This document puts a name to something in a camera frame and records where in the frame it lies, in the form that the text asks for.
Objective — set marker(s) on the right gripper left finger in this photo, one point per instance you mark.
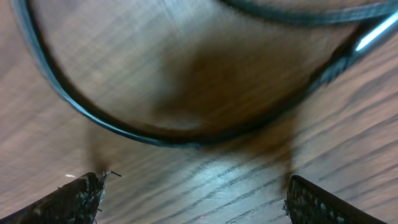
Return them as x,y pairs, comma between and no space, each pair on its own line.
74,203

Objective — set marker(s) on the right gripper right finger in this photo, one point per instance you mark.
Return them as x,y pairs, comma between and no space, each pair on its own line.
307,203

